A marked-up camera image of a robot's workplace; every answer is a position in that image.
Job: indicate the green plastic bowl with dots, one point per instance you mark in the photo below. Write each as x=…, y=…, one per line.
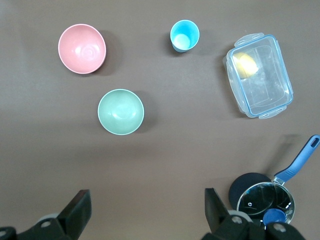
x=120, y=112

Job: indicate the pink plastic bowl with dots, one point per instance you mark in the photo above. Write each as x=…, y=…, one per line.
x=82, y=48

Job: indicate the blue plastic cup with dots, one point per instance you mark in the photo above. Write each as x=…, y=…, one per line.
x=185, y=35

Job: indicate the brown table cloth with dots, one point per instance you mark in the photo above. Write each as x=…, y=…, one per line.
x=160, y=155

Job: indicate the glass lid blue knob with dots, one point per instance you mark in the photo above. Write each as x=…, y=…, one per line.
x=262, y=197

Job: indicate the clear plastic food container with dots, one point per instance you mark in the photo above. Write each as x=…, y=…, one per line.
x=265, y=82

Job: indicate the yellow lemon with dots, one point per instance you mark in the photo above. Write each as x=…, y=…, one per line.
x=246, y=66

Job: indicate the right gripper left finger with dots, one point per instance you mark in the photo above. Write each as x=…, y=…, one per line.
x=77, y=212

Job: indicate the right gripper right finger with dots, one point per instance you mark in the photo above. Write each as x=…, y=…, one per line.
x=216, y=215

